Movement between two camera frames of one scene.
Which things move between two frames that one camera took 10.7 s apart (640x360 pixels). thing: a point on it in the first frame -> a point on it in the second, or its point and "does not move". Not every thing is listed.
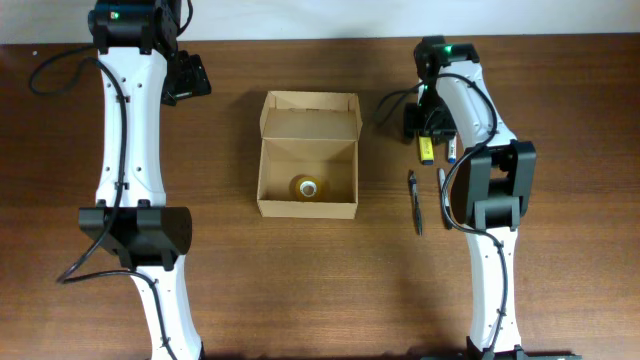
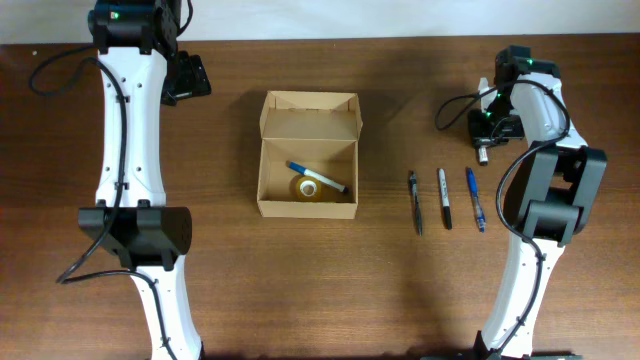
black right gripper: [441, 132] -> [478, 134]
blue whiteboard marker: [452, 151] -> [316, 176]
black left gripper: [195, 79] does not move
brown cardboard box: [308, 155] does not move
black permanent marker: [445, 199] does not move
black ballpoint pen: [414, 190] does not move
